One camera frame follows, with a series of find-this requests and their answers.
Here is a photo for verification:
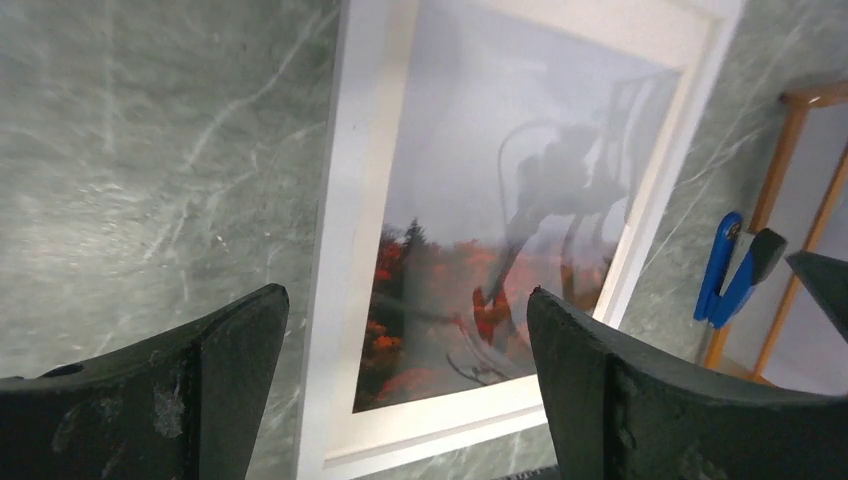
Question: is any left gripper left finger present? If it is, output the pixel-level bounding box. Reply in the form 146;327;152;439
1;284;290;479

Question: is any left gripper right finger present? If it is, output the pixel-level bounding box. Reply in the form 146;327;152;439
527;288;847;479

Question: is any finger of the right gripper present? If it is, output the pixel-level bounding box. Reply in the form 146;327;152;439
786;251;847;341

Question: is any white picture frame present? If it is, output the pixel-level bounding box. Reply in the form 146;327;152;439
295;1;745;479

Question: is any red and white photo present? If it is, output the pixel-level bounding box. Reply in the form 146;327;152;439
353;1;680;413

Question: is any blue stapler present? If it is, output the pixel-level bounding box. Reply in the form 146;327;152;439
693;212;787;329

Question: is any orange wooden shelf rack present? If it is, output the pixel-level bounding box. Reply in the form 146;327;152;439
701;81;847;396

